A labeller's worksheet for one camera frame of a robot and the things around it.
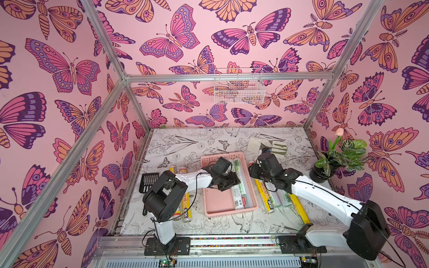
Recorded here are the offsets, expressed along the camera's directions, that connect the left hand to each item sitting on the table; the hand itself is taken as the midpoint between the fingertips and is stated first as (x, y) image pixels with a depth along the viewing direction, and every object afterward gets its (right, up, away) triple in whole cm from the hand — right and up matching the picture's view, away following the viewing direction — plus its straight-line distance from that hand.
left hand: (239, 183), depth 89 cm
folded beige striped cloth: (+28, +19, +20) cm, 39 cm away
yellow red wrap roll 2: (+13, -9, -6) cm, 17 cm away
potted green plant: (+46, +17, -15) cm, 51 cm away
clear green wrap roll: (+20, -6, -4) cm, 22 cm away
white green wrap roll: (0, +6, +6) cm, 9 cm away
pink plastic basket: (-11, -10, -2) cm, 16 cm away
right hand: (+3, +8, -6) cm, 11 cm away
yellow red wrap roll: (-31, -14, -9) cm, 35 cm away
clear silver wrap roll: (+3, -7, -5) cm, 9 cm away
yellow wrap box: (+29, -11, -7) cm, 32 cm away
